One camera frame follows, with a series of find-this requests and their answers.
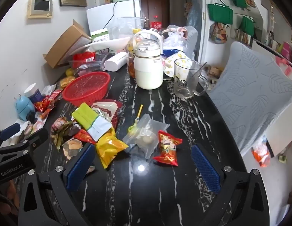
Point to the glass mug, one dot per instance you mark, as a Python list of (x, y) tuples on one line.
[(183, 84)]

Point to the brown snack packet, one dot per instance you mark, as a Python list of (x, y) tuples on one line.
[(62, 129)]

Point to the brown door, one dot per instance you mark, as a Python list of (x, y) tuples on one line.
[(155, 7)]

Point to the green white packet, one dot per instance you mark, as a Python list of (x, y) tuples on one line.
[(89, 120)]

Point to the red plastic basket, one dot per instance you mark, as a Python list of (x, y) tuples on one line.
[(85, 88)]

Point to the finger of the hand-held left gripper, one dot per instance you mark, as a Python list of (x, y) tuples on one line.
[(9, 130), (35, 137)]

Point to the white plastic bag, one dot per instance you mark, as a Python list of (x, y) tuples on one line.
[(174, 41)]

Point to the large white maroon bag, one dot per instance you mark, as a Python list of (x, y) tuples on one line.
[(108, 109)]

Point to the dark cake-picture snack packet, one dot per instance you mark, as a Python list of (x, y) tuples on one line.
[(71, 149)]

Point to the colourful printed tote bag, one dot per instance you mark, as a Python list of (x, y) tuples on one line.
[(218, 34)]

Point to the clear plastic tray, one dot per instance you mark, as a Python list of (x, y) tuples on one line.
[(89, 64)]

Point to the yellow snack packet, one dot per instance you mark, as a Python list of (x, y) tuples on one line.
[(109, 146)]

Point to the white tissue roll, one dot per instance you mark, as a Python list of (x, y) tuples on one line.
[(116, 61)]

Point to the wooden toy blocks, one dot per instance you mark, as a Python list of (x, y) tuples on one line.
[(213, 73)]

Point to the lollipop with yellow stick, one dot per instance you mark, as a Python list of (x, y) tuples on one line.
[(136, 120)]

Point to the white mini fridge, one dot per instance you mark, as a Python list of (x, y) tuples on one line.
[(101, 16)]

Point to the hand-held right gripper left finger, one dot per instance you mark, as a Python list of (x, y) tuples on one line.
[(80, 167)]

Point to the red gold snack packet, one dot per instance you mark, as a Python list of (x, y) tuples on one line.
[(42, 106)]

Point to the orange-red small packet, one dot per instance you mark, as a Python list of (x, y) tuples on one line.
[(84, 137)]

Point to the red sachet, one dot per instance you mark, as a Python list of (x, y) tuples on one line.
[(54, 96)]

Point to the yellow smiley print bag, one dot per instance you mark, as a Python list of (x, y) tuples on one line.
[(176, 57)]

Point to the navy jar white lid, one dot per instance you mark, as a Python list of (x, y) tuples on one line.
[(34, 94)]

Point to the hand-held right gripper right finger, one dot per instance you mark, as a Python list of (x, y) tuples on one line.
[(206, 171)]

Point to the clear plastic container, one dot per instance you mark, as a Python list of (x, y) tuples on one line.
[(130, 26)]

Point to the yellow lemon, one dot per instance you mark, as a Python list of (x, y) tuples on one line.
[(69, 72)]

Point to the white insulated jug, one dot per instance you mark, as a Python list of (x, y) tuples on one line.
[(148, 70)]

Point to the wall intercom panel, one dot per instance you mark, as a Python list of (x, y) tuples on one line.
[(40, 7)]

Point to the printed leaflet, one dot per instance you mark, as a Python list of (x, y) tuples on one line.
[(37, 124)]

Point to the white foam tray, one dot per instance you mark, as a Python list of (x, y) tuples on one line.
[(108, 44)]

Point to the cardboard box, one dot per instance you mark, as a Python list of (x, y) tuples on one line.
[(63, 44)]

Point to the blue plastic bag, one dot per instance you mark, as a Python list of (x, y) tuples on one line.
[(195, 11)]

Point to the metal spoon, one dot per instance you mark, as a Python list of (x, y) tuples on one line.
[(199, 70)]

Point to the clear zip bag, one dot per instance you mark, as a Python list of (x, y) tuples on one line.
[(146, 136)]

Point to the red soda bottle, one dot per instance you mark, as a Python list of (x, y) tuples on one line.
[(156, 23)]

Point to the red cartoon candy packet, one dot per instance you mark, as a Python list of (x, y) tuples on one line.
[(168, 148)]

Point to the red sealed food packet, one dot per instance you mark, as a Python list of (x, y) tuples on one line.
[(83, 57)]

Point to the orange plastic bag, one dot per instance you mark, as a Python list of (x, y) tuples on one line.
[(261, 153)]

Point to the green white carton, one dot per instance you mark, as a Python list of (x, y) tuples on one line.
[(100, 35)]

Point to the blue robot toy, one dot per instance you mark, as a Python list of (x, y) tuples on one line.
[(24, 108)]

